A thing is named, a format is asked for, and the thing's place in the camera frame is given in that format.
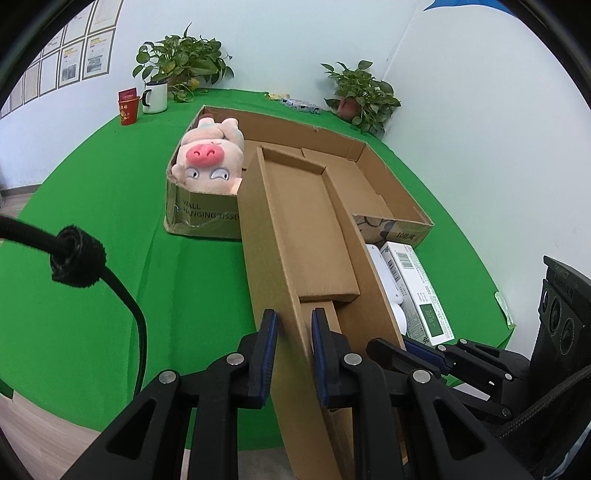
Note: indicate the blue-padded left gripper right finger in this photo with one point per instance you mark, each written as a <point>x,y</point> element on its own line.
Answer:
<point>329,346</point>

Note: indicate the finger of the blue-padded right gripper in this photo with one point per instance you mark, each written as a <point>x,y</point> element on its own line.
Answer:
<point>428,354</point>

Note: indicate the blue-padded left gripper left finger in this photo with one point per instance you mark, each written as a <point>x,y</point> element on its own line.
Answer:
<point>262,359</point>

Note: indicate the white green carton box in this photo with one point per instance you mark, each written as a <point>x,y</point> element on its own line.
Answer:
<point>427,322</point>

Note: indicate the white plastic device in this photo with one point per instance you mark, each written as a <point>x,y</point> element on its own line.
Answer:
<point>390,286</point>

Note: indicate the small brown cardboard tray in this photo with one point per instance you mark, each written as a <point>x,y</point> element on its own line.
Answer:
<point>303,251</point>

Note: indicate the pink pig plush toy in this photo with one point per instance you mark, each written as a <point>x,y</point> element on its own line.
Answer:
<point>210,158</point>

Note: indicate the large brown cardboard box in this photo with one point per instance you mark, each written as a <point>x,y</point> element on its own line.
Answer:
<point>381,206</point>

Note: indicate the green table cloth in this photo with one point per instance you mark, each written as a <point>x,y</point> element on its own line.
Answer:
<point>73,352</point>

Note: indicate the patterned tissue packet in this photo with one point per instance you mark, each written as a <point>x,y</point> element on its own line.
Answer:
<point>302,106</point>

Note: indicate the right potted green plant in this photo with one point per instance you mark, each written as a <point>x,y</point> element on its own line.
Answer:
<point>360,98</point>

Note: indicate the potted green plant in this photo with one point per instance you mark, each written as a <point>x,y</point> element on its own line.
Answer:
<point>184,63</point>
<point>360,98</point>

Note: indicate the yellow paper packet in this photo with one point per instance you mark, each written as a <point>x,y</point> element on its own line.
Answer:
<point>277,97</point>

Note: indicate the red paper cup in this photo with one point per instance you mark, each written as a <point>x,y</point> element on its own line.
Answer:
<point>128,102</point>

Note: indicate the left potted green plant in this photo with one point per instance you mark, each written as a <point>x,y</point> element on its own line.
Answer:
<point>184,63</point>

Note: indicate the black camera box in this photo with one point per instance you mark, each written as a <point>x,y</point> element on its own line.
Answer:
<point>562,346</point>

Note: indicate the wall document frames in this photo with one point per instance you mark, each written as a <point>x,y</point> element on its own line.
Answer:
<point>81,50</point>

